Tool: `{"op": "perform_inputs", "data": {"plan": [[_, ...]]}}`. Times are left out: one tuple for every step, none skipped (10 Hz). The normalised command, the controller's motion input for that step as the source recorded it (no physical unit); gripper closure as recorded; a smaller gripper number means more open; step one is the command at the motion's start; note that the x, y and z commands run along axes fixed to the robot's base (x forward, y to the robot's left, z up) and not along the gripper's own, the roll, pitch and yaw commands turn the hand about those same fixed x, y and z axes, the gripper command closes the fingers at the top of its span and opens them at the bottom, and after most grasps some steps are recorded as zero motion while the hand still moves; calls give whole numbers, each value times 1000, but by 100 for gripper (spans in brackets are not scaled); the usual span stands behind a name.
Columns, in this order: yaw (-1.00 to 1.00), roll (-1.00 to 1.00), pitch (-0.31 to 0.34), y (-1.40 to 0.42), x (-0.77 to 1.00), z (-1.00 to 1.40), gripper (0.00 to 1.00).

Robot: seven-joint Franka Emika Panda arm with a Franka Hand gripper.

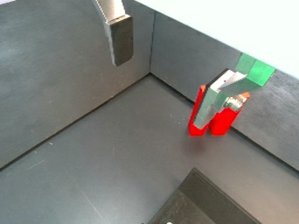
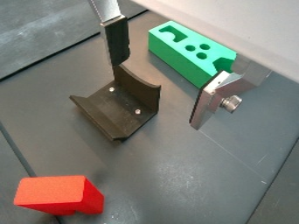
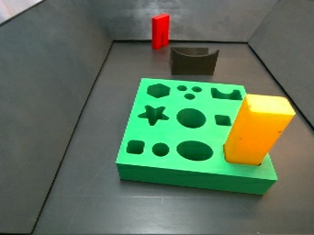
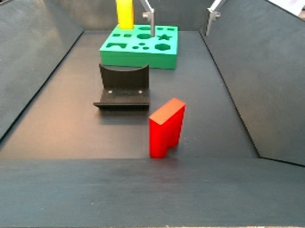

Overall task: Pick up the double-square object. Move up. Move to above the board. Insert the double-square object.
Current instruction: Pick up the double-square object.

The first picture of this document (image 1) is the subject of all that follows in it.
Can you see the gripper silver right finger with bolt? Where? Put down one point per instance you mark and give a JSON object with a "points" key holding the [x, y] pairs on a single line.
{"points": [[223, 94]]}

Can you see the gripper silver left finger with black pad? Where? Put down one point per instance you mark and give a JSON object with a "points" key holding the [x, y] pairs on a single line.
{"points": [[119, 29]]}

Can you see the red double-square peg block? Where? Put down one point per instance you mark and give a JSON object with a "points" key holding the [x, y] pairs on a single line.
{"points": [[219, 123]]}

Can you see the green block on wall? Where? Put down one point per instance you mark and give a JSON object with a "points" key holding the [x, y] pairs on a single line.
{"points": [[256, 71]]}

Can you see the black metal bracket plate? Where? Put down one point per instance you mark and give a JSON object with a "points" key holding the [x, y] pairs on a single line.
{"points": [[200, 203]]}

